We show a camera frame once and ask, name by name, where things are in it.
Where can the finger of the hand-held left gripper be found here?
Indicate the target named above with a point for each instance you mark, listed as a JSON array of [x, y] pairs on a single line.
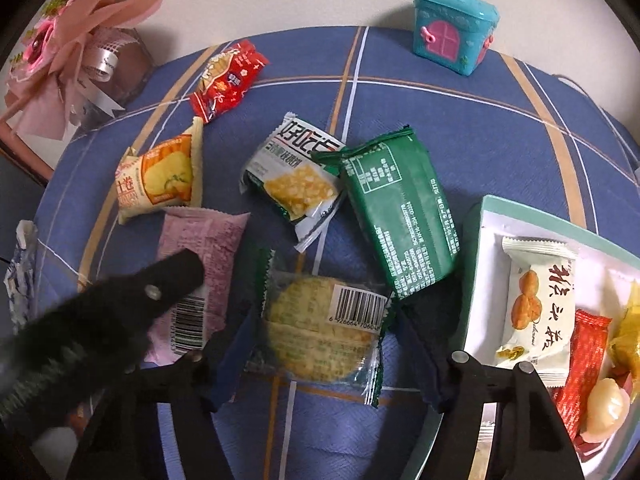
[[110, 310]]

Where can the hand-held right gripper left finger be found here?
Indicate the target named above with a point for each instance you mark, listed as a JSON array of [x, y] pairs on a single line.
[[230, 365]]

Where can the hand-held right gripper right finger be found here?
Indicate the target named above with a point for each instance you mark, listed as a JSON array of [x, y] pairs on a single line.
[[425, 360]]

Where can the clear green round cookie packet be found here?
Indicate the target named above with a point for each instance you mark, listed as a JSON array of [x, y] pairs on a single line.
[[315, 330]]

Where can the white box with green rim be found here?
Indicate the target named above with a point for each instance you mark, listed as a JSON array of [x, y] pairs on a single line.
[[495, 280]]

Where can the pink snack packet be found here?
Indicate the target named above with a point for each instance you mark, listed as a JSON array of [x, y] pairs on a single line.
[[205, 245]]

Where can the white packet with orange print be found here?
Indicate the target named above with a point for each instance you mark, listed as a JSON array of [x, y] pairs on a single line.
[[535, 310]]

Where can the cream orange roll cake packet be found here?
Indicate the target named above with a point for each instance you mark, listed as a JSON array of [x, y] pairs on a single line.
[[160, 175]]

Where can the dark green snack packet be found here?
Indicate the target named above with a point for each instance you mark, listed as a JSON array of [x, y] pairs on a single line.
[[400, 210]]

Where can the red packet with white stripe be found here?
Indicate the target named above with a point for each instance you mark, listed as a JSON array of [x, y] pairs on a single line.
[[582, 355]]

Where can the pale jelly cup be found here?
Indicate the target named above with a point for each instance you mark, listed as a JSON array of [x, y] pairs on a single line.
[[607, 407]]

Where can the white green cracker packet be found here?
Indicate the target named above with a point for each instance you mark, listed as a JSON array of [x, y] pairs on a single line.
[[295, 180]]

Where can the yellow snack packet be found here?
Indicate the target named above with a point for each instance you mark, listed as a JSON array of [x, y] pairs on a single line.
[[627, 335]]

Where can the small red snack packet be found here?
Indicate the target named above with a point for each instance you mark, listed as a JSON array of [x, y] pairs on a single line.
[[225, 80]]

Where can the crumpled blue white packet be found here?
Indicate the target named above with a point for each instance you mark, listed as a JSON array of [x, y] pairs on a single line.
[[20, 270]]

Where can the blue plaid tablecloth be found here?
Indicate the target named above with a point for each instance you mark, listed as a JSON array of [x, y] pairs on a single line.
[[450, 135]]

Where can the pink flower bouquet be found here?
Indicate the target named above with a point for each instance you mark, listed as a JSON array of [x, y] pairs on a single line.
[[60, 50]]

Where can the teal toy house box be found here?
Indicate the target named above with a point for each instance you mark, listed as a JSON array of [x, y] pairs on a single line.
[[450, 35]]

